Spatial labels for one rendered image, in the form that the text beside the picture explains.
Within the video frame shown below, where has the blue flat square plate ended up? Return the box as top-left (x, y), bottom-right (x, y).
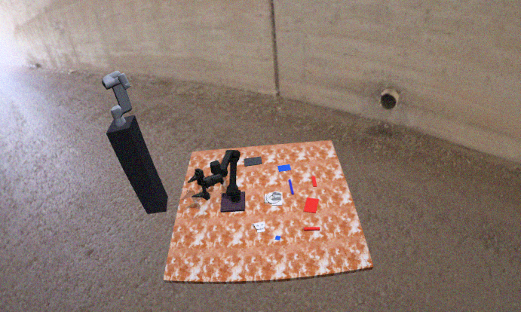
top-left (278, 164), bottom-right (291, 172)

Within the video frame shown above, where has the red flat square plate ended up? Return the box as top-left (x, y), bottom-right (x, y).
top-left (303, 197), bottom-right (318, 213)

